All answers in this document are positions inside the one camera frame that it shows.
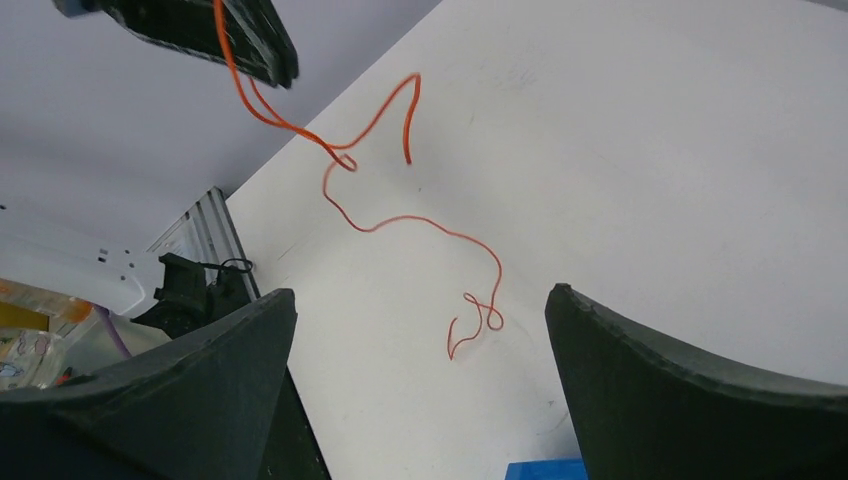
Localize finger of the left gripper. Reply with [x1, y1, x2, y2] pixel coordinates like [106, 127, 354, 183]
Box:
[95, 0, 300, 89]

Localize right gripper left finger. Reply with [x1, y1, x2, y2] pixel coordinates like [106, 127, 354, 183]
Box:
[1, 289, 329, 479]

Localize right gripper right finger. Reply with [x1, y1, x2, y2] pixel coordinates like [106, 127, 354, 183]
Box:
[544, 284, 847, 479]

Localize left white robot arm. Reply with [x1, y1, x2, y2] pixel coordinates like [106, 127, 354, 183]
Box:
[1, 1, 299, 317]

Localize blue plastic compartment bin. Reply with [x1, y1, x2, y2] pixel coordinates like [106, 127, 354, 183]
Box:
[504, 459, 588, 480]

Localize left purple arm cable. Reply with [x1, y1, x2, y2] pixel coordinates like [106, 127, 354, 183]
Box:
[92, 303, 134, 360]

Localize aluminium frame rail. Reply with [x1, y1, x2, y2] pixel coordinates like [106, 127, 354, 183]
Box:
[147, 187, 260, 301]

